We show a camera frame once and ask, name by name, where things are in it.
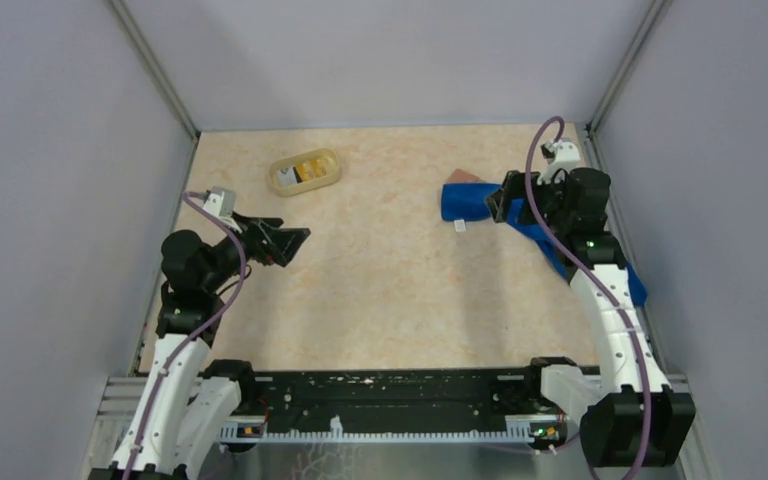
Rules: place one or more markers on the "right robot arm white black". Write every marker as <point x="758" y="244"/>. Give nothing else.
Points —
<point x="631" y="416"/>

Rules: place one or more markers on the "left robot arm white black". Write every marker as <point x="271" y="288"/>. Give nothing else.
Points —
<point x="185" y="403"/>

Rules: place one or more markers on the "yellow credit cards stack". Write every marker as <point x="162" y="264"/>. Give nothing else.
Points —
<point x="311" y="167"/>

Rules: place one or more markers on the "white black card in tray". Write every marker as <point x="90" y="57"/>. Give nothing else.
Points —
<point x="286" y="177"/>

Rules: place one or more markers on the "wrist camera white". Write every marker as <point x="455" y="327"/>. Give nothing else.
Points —
<point x="559" y="155"/>
<point x="220" y="202"/>

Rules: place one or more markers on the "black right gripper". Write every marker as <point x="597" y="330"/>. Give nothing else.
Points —
<point x="500" y="203"/>

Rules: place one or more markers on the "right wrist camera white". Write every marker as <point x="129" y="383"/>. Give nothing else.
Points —
<point x="559" y="155"/>

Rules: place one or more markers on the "tan leather card holder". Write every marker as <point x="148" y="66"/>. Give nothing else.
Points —
<point x="460" y="176"/>

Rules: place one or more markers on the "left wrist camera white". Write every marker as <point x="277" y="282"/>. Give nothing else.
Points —
<point x="220" y="202"/>

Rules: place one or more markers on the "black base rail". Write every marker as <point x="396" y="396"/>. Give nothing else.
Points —
<point x="484" y="405"/>

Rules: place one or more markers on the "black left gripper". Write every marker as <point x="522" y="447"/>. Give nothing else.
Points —
<point x="256" y="230"/>

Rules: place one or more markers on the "cream plastic tray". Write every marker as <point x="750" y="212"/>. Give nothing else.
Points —
<point x="334" y="173"/>

